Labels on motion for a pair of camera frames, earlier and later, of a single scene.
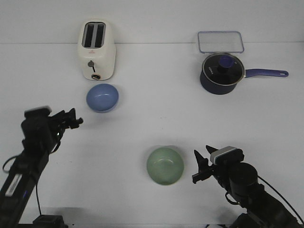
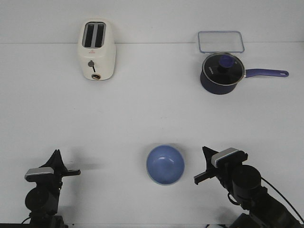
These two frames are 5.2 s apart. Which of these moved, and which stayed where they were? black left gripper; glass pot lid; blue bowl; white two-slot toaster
Moved: blue bowl; black left gripper
Stayed: white two-slot toaster; glass pot lid
